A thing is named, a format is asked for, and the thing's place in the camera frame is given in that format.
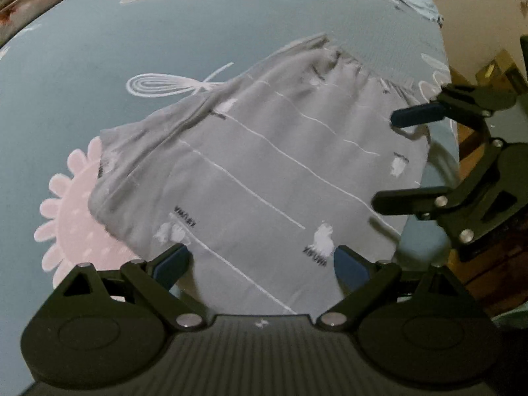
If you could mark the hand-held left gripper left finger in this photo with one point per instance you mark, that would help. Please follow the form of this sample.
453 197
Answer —
173 264

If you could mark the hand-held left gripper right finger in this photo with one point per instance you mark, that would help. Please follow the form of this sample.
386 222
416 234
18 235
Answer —
350 272

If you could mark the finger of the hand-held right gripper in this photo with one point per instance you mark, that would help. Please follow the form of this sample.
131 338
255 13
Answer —
412 200
416 115

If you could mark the grey printed pants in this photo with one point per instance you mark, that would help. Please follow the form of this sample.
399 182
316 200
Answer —
268 165

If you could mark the bed with teal floral sheet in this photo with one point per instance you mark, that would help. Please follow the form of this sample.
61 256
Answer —
103 62

